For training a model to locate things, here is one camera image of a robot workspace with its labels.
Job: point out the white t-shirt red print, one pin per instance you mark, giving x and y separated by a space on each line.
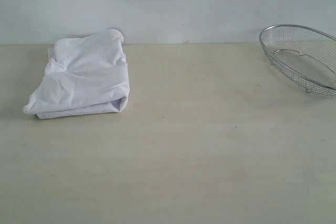
83 76

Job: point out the metal wire mesh basket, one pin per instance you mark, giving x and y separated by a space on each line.
304 55

